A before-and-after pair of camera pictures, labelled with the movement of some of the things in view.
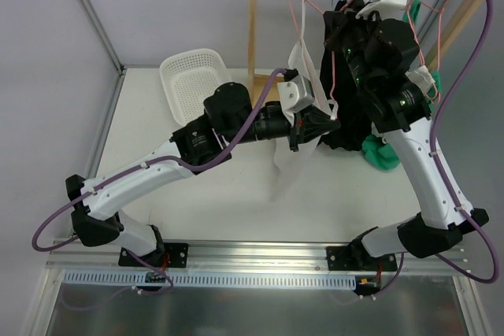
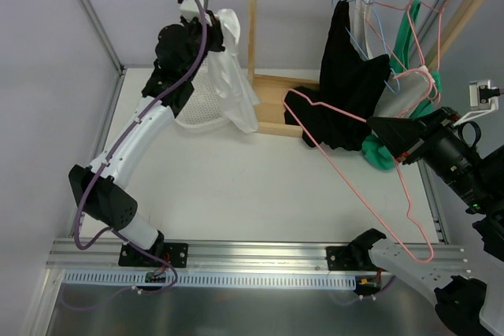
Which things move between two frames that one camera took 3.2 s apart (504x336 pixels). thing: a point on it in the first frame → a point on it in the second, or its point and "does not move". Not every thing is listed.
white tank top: [305, 64] → [230, 75]
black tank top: [347, 104] does not move
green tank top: [377, 148] does not move
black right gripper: [339, 31] → [414, 147]
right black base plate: [356, 258] does not move
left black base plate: [174, 255] does not move
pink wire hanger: [322, 13] → [287, 90]
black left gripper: [296, 131] → [213, 37]
